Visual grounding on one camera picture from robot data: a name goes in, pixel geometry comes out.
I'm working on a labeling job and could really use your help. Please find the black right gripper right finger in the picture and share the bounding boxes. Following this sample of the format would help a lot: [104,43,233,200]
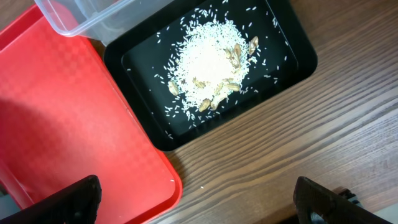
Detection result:
[293,176,391,224]

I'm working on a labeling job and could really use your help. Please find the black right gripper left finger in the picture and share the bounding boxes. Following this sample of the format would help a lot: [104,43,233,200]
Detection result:
[1,175,102,224]

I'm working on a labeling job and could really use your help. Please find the rice food scraps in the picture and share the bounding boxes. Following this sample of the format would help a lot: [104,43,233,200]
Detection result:
[126,0,289,139]

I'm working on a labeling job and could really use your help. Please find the red plastic tray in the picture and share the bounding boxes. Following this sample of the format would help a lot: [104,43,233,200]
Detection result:
[1,5,182,223]

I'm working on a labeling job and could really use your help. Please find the black plastic tray bin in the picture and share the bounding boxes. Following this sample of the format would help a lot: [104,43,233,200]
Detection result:
[104,0,318,151]

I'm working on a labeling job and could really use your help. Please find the clear plastic bin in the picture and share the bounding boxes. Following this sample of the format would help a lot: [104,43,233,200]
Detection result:
[35,0,172,45]

